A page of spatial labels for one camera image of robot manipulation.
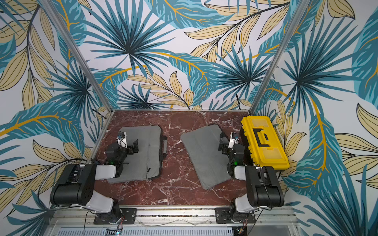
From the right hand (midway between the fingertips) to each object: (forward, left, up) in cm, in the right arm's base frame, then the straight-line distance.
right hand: (229, 140), depth 92 cm
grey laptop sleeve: (-14, +14, -6) cm, 20 cm away
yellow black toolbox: (-7, -17, +7) cm, 19 cm away
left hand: (+2, +63, -1) cm, 63 cm away
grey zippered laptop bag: (-13, +52, -5) cm, 53 cm away
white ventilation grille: (-45, +44, -10) cm, 64 cm away
